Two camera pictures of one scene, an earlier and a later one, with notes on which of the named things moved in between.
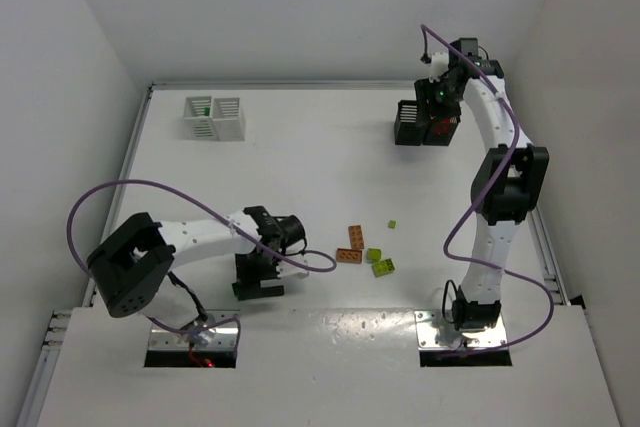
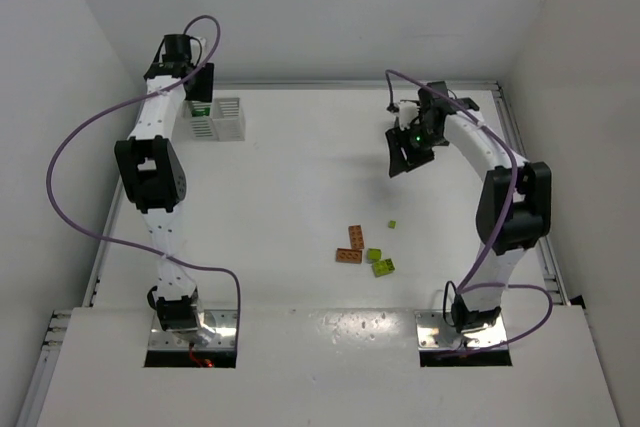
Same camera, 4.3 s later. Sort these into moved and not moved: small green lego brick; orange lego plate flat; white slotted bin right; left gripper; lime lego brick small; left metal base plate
Moved: left gripper; small green lego brick
Not moved: orange lego plate flat; lime lego brick small; left metal base plate; white slotted bin right
